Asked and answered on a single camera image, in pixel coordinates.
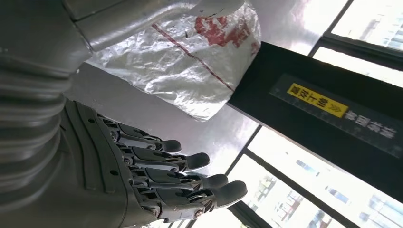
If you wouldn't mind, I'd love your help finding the black inbound scanner machine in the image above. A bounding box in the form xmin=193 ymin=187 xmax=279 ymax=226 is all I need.
xmin=228 ymin=41 xmax=403 ymax=204

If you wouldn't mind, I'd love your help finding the yellow and black label strip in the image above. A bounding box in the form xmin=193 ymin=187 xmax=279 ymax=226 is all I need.
xmin=269 ymin=74 xmax=403 ymax=160

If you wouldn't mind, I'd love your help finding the dark window frame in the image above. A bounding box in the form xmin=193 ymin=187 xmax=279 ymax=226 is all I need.
xmin=167 ymin=0 xmax=403 ymax=228

